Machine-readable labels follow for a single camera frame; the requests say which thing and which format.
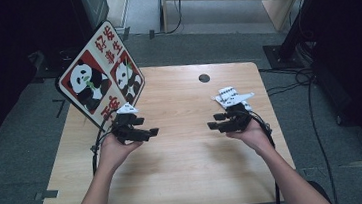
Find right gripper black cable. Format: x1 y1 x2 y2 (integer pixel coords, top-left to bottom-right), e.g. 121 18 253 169
248 107 283 204

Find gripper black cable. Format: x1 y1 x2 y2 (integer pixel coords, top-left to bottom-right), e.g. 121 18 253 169
86 109 125 177
248 107 283 204

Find black cabinet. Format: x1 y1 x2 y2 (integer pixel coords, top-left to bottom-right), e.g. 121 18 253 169
68 0 112 36

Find black hanging cable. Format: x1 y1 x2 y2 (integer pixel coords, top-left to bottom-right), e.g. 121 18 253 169
145 0 188 39

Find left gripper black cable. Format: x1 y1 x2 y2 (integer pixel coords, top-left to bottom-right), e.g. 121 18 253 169
86 109 125 177

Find grey floor tape strip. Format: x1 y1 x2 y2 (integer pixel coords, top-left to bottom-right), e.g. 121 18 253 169
33 188 61 202

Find black metal stand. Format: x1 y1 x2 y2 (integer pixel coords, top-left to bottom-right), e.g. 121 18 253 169
258 0 344 73

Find person's left hand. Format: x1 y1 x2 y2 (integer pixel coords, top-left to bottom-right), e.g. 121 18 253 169
95 131 147 173

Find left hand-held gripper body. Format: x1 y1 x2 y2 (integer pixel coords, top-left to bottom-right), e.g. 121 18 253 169
108 102 143 147

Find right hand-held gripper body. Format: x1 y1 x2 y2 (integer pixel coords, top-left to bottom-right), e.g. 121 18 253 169
219 90 260 134

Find black stand base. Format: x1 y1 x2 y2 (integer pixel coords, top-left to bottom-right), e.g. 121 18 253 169
26 46 79 80

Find panda print board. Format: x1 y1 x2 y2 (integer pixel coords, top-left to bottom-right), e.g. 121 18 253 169
49 17 150 135

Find person's right hand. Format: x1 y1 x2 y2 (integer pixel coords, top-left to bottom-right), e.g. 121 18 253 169
224 116 277 161

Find black floor cables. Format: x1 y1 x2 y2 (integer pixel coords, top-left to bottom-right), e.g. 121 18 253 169
259 62 338 204

